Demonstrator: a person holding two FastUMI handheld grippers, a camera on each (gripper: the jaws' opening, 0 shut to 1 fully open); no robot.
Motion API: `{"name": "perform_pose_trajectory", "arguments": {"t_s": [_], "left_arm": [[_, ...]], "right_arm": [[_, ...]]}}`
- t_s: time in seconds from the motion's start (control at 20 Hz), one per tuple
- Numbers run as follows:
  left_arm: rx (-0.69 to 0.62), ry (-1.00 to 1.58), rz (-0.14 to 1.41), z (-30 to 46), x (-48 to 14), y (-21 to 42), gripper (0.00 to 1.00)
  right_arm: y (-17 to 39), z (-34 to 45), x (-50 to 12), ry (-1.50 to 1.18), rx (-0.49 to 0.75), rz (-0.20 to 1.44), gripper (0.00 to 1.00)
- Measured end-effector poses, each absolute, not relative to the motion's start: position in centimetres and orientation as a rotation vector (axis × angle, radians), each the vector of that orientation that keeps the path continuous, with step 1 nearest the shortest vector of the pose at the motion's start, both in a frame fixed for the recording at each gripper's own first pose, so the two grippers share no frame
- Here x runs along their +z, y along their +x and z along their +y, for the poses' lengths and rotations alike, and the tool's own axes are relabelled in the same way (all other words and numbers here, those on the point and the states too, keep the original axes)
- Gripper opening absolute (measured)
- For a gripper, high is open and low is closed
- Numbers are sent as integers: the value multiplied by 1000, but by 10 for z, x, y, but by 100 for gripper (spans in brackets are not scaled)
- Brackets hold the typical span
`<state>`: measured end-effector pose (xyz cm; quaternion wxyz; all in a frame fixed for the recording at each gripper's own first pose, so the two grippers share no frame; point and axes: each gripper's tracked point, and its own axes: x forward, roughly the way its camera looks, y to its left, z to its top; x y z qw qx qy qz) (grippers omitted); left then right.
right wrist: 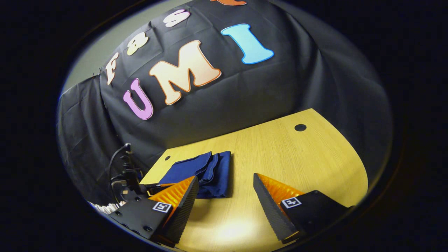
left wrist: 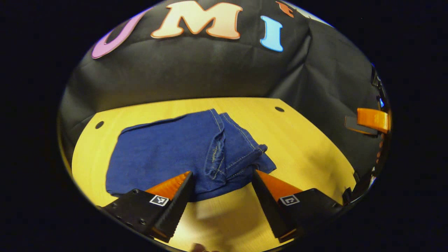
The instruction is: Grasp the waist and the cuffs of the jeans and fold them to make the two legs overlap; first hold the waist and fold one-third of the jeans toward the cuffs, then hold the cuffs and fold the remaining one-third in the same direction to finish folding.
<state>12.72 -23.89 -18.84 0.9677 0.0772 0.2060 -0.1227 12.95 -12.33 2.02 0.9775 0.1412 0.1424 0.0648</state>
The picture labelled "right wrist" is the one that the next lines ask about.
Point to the black backdrop cloth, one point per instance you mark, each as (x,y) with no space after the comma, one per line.
(227,105)

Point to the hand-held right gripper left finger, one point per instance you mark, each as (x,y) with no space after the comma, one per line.
(183,210)

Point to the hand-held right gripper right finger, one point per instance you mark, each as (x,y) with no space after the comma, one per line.
(269,210)

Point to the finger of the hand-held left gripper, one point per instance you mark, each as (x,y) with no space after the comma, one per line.
(155,189)

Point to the blue denim jeans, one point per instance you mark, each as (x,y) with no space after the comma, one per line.
(217,175)

